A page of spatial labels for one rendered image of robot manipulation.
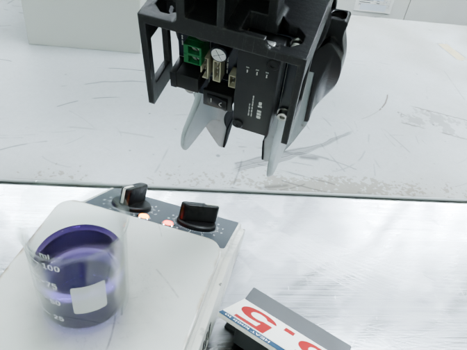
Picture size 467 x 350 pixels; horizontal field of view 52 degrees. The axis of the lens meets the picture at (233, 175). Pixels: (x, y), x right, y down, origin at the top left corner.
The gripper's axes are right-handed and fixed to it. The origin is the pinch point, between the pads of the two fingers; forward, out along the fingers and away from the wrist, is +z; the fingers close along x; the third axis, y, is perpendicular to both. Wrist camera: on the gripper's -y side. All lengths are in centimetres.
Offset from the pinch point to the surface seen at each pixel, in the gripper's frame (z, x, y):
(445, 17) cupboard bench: 138, 51, -233
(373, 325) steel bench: 12.6, 13.7, 5.4
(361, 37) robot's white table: 26, 6, -48
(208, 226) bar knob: 7.4, -1.2, 4.4
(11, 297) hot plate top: 1.3, -9.0, 15.8
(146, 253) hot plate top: 2.6, -3.5, 10.0
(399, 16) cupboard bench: 138, 26, -223
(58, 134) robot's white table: 15.6, -22.2, -4.5
